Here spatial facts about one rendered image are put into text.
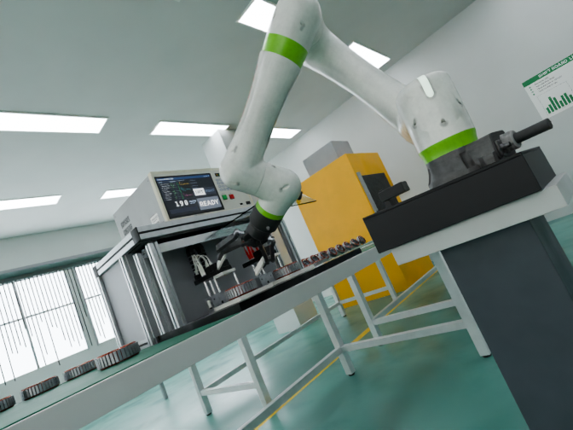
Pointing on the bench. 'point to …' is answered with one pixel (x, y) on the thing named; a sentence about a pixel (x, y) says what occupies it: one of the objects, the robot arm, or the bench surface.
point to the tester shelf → (197, 225)
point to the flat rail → (199, 238)
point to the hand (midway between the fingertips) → (238, 267)
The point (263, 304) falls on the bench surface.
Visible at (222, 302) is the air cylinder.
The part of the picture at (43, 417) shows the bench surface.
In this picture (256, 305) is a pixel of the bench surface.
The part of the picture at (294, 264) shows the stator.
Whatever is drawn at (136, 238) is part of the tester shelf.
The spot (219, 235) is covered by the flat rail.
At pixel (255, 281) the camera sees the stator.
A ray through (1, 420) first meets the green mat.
